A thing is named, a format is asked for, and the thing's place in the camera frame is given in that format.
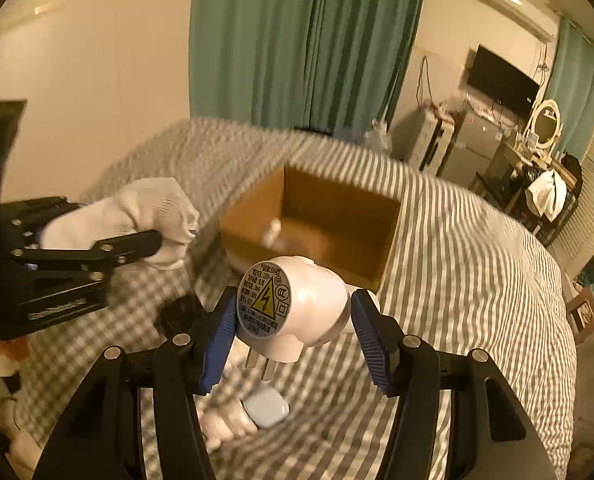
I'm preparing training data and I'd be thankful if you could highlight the small blue-white case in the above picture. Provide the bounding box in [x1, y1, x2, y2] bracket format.
[242, 386, 291, 429]

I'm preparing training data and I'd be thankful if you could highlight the small grey fridge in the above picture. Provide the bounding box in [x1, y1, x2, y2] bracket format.
[438, 110, 508, 188]

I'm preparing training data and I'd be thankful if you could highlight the white sock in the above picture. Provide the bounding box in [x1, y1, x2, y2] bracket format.
[39, 178, 201, 271]

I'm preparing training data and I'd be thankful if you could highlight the black wall television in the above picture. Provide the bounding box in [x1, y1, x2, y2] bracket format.
[466, 44, 539, 119]

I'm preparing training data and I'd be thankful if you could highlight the white cloth on chair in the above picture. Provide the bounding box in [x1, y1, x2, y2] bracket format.
[525, 170, 567, 221]

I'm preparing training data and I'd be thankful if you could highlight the oval vanity mirror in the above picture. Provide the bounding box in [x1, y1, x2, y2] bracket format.
[525, 99, 563, 150]

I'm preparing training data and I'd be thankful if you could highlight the black hair scrunchie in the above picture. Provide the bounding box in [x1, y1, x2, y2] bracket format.
[155, 292, 205, 339]

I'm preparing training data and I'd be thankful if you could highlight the brown cardboard box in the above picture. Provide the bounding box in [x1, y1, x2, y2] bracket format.
[220, 166, 401, 289]

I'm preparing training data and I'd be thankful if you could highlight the black chair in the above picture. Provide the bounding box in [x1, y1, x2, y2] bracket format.
[472, 154, 582, 247]

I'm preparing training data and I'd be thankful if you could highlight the grey checked bed cover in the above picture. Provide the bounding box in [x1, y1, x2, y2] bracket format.
[15, 119, 577, 479]

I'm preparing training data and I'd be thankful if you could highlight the green window curtain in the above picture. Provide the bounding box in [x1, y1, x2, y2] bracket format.
[544, 16, 594, 160]

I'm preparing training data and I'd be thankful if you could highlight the wooden picture frame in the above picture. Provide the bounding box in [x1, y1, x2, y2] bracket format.
[566, 287, 594, 347]

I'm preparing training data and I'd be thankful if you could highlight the white hair dryer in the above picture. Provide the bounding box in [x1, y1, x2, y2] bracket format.
[230, 256, 378, 382]

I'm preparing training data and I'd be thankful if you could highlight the white bottle in box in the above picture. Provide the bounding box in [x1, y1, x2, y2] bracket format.
[260, 218, 282, 249]

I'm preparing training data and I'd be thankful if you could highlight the white air conditioner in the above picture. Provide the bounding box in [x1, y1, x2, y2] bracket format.
[480, 0, 559, 44]

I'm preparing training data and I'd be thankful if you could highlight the grey suitcase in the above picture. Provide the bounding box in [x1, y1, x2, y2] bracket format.
[402, 106, 456, 176]

